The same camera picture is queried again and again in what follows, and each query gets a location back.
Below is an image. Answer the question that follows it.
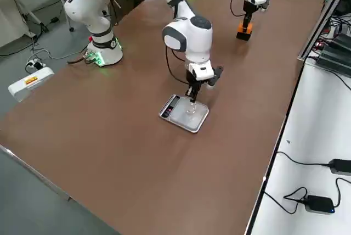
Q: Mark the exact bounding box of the black power supply unit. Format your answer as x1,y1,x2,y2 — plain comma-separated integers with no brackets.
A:
315,44,351,78
330,33,351,52

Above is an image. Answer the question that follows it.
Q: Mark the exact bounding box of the black adapter cable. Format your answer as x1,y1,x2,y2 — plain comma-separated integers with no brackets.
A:
276,151,330,166

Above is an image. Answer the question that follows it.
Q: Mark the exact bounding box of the black power adapter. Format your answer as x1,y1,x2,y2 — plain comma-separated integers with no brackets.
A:
328,159,351,176

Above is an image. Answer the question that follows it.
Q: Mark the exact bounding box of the black base cable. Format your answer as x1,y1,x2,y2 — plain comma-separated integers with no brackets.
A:
67,51,92,65

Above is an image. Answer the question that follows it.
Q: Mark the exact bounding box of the white power strip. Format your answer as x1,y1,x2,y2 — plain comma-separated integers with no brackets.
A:
25,58,47,71

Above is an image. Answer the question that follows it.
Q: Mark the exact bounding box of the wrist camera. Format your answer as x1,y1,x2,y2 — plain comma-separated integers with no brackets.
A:
206,65,224,89
257,0,271,13

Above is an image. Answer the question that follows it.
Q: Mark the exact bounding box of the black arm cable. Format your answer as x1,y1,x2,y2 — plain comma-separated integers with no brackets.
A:
164,45,190,85
230,0,246,18

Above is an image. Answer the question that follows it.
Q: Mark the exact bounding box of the orange button box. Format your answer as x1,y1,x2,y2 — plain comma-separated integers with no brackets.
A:
236,21,254,35

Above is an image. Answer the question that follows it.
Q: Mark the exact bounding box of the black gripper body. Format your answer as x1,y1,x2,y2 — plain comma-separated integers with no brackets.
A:
186,70,207,88
243,0,261,15

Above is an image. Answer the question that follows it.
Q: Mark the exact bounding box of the aluminium frame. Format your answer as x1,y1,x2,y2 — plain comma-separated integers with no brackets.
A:
297,0,351,61

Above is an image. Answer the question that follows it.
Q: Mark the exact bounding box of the clear measuring cup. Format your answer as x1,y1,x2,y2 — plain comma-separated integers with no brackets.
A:
184,99,199,116

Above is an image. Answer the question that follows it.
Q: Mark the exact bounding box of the black adapter blue light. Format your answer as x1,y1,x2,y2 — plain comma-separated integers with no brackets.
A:
304,194,336,214

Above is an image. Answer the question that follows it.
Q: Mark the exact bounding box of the white case yellow label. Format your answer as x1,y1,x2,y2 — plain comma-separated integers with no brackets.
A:
7,66,55,103

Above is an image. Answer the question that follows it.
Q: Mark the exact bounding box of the white electronic scale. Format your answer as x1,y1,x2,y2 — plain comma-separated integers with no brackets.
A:
158,94,210,134

